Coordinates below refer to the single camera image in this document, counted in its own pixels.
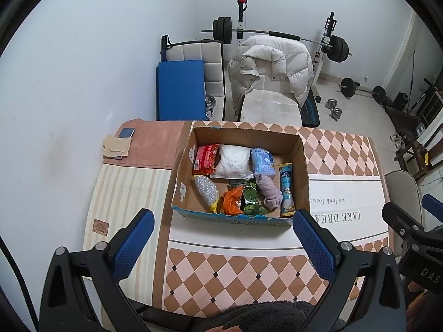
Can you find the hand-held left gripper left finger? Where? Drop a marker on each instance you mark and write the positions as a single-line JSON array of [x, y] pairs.
[[135, 245]]

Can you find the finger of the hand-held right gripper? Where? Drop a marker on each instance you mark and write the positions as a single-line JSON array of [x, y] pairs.
[[399, 219], [434, 207]]

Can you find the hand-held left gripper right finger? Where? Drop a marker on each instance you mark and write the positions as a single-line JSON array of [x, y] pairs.
[[315, 245]]

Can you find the light blue long packet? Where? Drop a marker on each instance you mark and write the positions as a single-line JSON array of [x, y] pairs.
[[287, 186]]

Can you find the pink grey sock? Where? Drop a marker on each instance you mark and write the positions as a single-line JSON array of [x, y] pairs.
[[268, 192]]

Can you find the green snack packet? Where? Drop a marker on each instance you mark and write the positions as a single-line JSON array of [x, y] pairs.
[[250, 200]]

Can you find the silver mesh bag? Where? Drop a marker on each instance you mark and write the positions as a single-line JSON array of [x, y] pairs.
[[206, 190]]

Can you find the orange snack packet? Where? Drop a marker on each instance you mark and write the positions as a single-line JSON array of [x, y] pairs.
[[231, 202]]

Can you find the blue white tissue pack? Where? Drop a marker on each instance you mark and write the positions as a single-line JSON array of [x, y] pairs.
[[262, 160]]

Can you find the red snack packet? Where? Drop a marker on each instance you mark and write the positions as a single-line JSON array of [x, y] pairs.
[[206, 159]]

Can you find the white soft pouch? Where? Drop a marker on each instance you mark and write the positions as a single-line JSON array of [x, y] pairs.
[[233, 160]]

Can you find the cardboard box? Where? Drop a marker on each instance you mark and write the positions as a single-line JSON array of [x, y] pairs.
[[242, 138]]

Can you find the person's right hand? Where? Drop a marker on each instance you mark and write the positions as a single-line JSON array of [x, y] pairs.
[[417, 287]]

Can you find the beige round chair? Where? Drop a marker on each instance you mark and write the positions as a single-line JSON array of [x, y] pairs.
[[403, 186]]

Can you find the dark wooden chair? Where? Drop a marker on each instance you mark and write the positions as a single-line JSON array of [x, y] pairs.
[[415, 159]]

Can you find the pink cream striped mat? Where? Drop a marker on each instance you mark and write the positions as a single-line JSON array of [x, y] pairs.
[[131, 186]]

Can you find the pair of white shoes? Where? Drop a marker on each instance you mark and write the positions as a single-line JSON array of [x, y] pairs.
[[397, 140]]

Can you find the dark grey fleece clothing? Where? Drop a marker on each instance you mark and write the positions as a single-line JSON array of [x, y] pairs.
[[263, 318]]

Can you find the black exercise machine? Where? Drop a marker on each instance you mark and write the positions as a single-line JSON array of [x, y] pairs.
[[405, 116]]

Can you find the beige folded cloth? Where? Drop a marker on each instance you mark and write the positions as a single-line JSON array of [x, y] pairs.
[[116, 147]]

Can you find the black speaker box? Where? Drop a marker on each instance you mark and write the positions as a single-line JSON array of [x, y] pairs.
[[400, 101]]

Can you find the blue smartphone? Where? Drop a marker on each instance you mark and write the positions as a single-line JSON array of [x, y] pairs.
[[126, 133]]

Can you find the chrome dumbbell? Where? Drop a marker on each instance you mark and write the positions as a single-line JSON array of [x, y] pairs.
[[336, 114], [330, 103], [210, 105]]

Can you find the black weight bench pad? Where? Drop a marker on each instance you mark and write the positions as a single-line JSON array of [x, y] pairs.
[[309, 110]]

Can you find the small barbell with black plates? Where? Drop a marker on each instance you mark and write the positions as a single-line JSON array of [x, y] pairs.
[[346, 86]]

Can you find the blue folded mat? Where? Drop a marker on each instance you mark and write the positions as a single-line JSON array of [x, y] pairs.
[[180, 90]]

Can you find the white weight bench rack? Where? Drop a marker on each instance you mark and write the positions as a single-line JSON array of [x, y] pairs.
[[320, 65]]

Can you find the white puffer jacket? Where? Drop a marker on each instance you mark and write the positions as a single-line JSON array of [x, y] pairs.
[[294, 65]]

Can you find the white tufted cushion panel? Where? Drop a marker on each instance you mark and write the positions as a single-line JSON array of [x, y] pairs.
[[211, 55]]

